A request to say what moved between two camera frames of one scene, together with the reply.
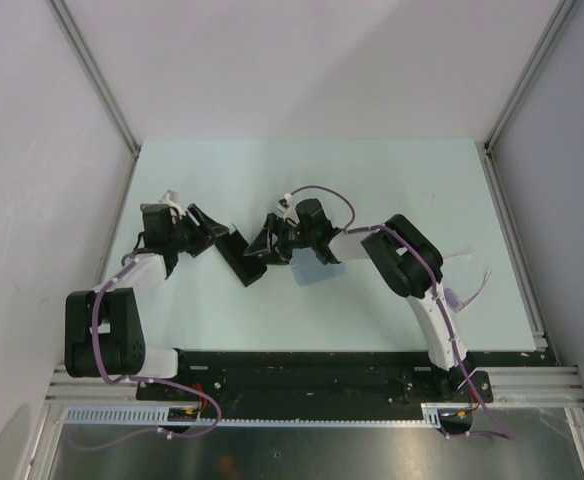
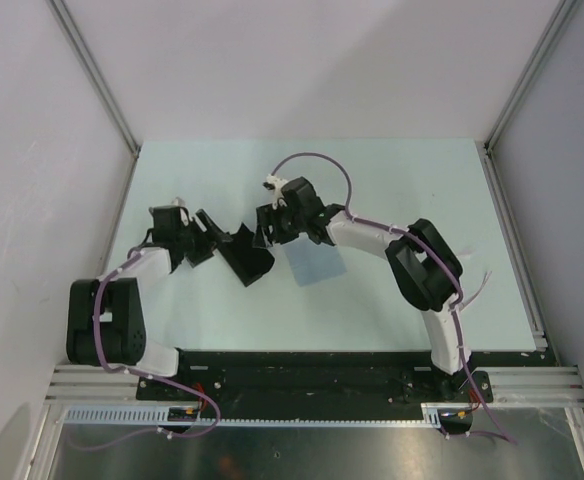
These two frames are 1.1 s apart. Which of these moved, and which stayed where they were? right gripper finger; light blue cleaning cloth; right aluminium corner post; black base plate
Moved: right gripper finger
Stayed: black base plate; light blue cleaning cloth; right aluminium corner post
